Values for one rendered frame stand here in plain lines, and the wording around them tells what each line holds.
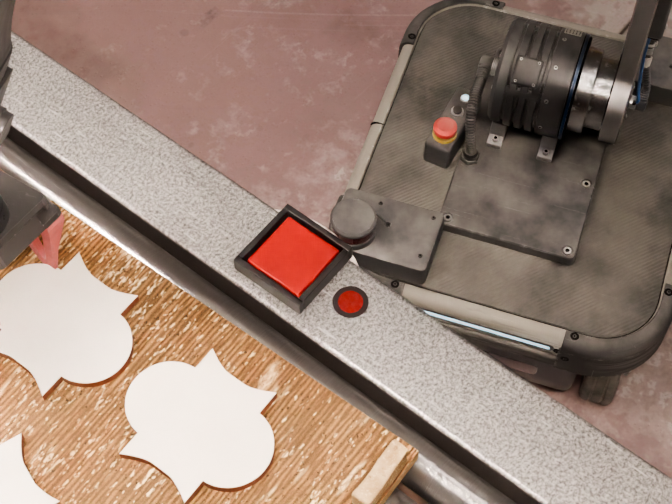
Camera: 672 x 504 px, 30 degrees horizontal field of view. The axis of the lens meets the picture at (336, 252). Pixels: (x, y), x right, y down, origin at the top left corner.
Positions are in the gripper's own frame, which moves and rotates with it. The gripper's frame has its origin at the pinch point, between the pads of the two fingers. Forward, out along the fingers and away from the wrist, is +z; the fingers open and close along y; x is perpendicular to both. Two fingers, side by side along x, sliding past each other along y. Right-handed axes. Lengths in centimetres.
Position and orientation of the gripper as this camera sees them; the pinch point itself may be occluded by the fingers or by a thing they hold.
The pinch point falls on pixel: (20, 290)
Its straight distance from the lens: 111.2
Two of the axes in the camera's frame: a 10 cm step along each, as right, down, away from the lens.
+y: -6.1, 6.9, -3.9
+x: 7.7, 3.9, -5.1
